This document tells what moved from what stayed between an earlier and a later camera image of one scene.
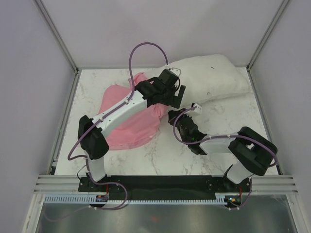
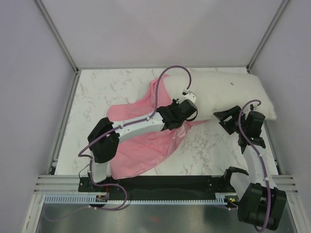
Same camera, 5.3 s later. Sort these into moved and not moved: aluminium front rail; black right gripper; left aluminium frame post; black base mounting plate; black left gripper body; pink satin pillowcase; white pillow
Moved: black right gripper; pink satin pillowcase; white pillow; black left gripper body
Not moved: aluminium front rail; left aluminium frame post; black base mounting plate
